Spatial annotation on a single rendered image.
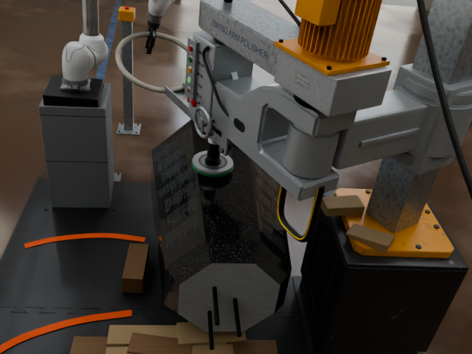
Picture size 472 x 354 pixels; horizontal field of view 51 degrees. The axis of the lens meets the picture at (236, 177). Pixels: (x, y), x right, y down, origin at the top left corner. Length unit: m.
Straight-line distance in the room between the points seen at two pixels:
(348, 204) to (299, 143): 0.79
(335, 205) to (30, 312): 1.75
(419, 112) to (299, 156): 0.55
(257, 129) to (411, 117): 0.61
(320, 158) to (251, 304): 0.85
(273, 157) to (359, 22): 0.64
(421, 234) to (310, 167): 0.91
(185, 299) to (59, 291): 1.02
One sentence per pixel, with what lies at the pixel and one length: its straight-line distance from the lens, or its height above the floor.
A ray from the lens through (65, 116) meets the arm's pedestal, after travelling 3.30.
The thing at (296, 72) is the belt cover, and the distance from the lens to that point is 1.72.
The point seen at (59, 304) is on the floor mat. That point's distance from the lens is 3.05.
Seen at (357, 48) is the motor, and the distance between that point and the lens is 1.68.
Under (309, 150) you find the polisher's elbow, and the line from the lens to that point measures 1.82.
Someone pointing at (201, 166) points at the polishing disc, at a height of 0.88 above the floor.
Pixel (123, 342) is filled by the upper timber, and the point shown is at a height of 0.21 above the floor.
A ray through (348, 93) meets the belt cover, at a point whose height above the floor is 1.64.
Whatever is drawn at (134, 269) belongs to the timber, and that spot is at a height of 0.14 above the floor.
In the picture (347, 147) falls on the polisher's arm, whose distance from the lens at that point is 1.92.
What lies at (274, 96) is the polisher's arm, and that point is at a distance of 1.88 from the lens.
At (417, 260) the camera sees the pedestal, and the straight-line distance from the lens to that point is 2.50.
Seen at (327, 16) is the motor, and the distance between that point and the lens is 1.57.
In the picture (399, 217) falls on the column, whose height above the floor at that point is 0.88.
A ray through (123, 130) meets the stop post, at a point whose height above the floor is 0.01.
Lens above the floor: 2.27
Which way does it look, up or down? 34 degrees down
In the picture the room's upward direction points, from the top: 7 degrees clockwise
